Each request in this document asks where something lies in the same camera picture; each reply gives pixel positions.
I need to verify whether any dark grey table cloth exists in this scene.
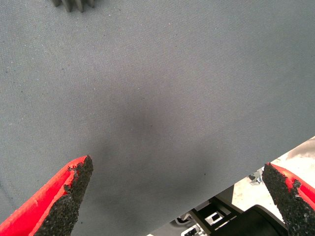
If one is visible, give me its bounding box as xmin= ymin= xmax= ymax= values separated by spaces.
xmin=0 ymin=0 xmax=315 ymax=236

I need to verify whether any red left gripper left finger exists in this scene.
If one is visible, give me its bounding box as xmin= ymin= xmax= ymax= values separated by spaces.
xmin=0 ymin=154 xmax=94 ymax=236

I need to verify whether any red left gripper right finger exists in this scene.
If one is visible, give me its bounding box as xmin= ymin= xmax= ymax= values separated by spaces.
xmin=261 ymin=162 xmax=315 ymax=236

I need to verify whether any small grey floor object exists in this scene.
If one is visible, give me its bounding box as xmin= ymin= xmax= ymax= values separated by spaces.
xmin=248 ymin=168 xmax=263 ymax=185

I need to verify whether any black metal frame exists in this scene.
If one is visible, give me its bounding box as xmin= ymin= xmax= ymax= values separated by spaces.
xmin=172 ymin=195 xmax=241 ymax=236

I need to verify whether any small steel planetary gear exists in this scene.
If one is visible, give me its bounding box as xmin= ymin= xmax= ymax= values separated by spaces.
xmin=51 ymin=0 xmax=95 ymax=13

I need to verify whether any black rounded base cover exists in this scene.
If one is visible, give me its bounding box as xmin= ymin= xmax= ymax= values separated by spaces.
xmin=235 ymin=205 xmax=288 ymax=236

